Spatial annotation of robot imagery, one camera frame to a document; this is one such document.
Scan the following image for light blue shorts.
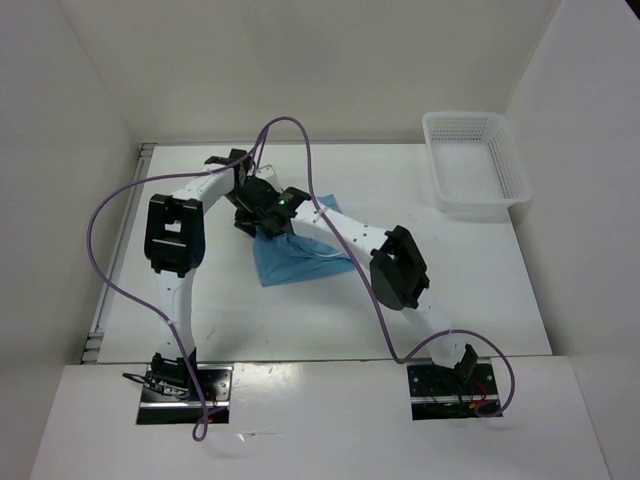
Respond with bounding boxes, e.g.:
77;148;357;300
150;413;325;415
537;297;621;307
249;192;355;289

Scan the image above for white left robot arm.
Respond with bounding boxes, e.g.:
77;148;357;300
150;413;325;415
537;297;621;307
144;149;252;400

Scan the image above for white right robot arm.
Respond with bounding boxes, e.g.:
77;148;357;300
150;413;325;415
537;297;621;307
227;176;478;393

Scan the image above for white plastic basket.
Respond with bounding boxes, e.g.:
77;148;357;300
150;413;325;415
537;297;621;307
422;111;533;215

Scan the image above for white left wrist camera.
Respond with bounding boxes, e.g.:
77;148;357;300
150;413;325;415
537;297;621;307
256;165;278;188

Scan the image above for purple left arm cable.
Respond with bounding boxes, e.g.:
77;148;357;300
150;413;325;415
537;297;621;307
86;141;266;444

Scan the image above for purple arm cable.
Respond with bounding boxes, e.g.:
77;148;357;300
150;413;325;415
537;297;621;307
86;141;266;444
252;116;517;419

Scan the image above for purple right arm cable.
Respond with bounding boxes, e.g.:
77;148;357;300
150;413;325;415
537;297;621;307
252;116;517;419

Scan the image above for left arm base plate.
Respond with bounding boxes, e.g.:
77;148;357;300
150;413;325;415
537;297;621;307
136;363;235;426

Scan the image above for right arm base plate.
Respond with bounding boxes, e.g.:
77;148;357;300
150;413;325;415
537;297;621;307
407;362;501;421

